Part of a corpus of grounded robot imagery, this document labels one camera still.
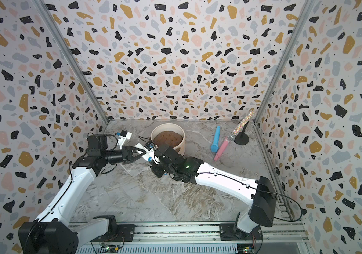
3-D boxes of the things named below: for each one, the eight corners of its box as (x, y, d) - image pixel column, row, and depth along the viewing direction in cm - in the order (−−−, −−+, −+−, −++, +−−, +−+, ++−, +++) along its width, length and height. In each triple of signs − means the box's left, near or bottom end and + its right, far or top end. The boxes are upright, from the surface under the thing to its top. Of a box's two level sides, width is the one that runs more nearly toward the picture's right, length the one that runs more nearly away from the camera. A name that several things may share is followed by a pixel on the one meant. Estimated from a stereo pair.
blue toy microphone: (210, 151, 106) (210, 148, 104) (216, 128, 120) (216, 125, 118) (217, 153, 105) (218, 150, 103) (222, 129, 119) (223, 126, 117)
